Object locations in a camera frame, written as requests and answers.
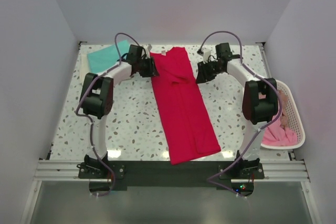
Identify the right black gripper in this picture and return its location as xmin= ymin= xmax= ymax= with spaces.
xmin=195 ymin=59 xmax=224 ymax=84

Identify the red t shirt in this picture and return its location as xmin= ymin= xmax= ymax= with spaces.
xmin=151 ymin=47 xmax=221 ymax=165

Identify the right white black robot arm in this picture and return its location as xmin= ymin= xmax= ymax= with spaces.
xmin=196 ymin=43 xmax=279 ymax=178

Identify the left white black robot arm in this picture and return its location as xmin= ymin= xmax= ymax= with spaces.
xmin=75 ymin=45 xmax=159 ymax=178

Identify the folded teal t shirt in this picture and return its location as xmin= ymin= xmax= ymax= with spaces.
xmin=87 ymin=45 xmax=119 ymax=73

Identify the folded cream t shirt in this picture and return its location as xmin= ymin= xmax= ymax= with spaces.
xmin=79 ymin=54 xmax=100 ymax=85

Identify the beige t shirt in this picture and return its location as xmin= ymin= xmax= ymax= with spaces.
xmin=278 ymin=90 xmax=288 ymax=129

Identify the pink t shirt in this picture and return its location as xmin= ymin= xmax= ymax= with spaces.
xmin=261 ymin=92 xmax=298 ymax=147

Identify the white plastic laundry basket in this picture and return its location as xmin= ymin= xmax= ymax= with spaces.
xmin=261 ymin=80 xmax=306 ymax=150

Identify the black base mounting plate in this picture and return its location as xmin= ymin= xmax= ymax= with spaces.
xmin=77 ymin=160 xmax=265 ymax=196

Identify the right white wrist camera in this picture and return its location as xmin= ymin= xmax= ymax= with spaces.
xmin=197 ymin=48 xmax=211 ymax=63

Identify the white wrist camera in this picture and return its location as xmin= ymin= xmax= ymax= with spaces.
xmin=197 ymin=48 xmax=211 ymax=63
xmin=142 ymin=44 xmax=152 ymax=59

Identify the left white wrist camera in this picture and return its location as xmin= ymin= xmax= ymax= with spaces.
xmin=142 ymin=44 xmax=152 ymax=59

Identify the aluminium frame rail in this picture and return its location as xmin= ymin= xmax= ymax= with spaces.
xmin=33 ymin=160 xmax=310 ymax=182

